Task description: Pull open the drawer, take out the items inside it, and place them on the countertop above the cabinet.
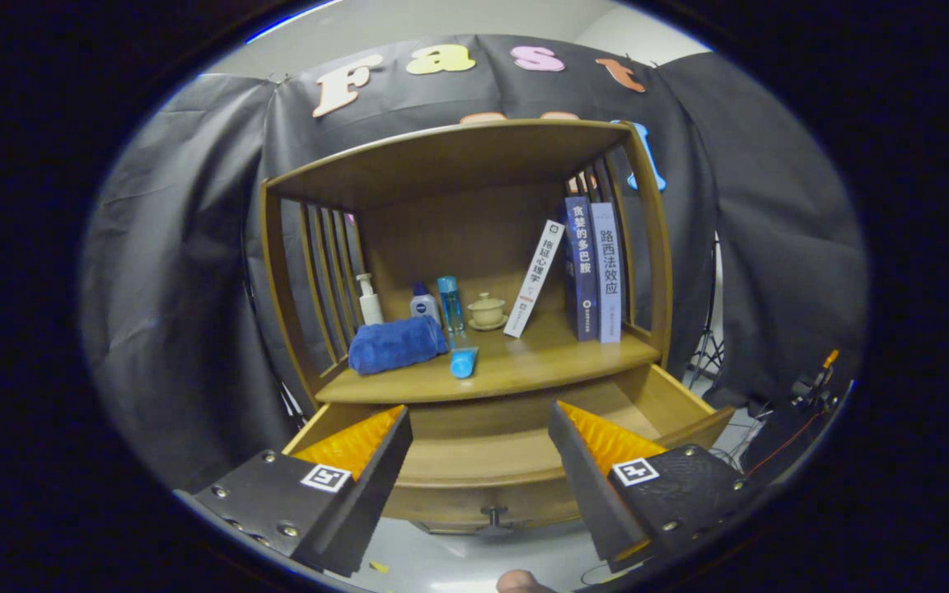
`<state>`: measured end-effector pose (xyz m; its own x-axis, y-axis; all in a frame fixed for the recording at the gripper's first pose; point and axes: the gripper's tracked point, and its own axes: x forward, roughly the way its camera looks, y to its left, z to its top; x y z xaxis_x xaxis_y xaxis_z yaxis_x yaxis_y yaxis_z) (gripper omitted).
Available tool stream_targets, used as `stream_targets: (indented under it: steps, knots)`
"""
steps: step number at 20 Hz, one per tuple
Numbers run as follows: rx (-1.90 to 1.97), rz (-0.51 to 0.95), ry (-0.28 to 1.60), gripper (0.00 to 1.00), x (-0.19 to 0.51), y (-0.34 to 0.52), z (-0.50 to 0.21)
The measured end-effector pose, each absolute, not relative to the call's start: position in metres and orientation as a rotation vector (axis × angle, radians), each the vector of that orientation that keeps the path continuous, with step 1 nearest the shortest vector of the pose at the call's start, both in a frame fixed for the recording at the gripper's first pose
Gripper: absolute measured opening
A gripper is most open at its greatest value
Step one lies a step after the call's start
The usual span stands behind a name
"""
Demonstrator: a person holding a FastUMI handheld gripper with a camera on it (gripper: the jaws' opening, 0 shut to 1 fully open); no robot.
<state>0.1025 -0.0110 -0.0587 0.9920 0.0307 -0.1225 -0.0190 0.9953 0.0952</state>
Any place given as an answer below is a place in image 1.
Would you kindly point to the light purple book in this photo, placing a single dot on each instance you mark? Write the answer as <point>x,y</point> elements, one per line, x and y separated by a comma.
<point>608,272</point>

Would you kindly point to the clear blue bottle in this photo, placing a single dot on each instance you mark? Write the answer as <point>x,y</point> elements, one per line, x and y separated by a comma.
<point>451,305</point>

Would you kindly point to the white book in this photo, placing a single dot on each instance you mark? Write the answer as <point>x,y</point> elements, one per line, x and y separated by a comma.
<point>534,280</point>

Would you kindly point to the dark blue book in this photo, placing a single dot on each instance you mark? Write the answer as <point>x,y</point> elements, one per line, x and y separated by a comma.
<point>582,272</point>

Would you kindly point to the black backdrop cloth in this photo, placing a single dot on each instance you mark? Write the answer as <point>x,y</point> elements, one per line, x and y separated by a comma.
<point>178,288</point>

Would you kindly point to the wooden cabinet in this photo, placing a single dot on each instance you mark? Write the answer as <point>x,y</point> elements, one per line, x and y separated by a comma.
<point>458,231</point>

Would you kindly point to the black tripod stand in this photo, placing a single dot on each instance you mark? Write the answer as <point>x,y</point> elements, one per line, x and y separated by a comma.
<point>709,346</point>

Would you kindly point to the blue white gradient tube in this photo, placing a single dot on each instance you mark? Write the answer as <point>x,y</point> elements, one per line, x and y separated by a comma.
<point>464,361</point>

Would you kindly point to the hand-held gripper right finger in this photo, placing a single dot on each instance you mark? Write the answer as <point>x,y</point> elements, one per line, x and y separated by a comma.
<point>583,486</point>

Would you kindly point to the white bottle with blue cap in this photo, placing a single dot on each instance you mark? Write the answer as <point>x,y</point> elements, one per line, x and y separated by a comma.
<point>423,306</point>

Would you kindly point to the wooden countertop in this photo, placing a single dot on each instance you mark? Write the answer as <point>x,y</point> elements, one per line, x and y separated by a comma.
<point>549,362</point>

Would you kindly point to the blue folded towel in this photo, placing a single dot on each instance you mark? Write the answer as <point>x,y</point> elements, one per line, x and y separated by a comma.
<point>392,346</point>

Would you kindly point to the black equipment with orange part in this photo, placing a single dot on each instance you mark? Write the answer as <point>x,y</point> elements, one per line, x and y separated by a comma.
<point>779,436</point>

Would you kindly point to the beige lidded teacup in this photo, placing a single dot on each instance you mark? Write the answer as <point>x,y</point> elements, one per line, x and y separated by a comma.
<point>488,313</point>

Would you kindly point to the white pump bottle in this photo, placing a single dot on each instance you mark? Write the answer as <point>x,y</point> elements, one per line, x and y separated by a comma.
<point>371,309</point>

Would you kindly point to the wooden drawer with black knob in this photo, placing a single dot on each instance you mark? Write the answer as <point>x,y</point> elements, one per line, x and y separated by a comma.
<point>474,469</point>

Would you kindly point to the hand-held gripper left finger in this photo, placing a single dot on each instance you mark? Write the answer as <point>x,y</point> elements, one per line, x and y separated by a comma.
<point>367,502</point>

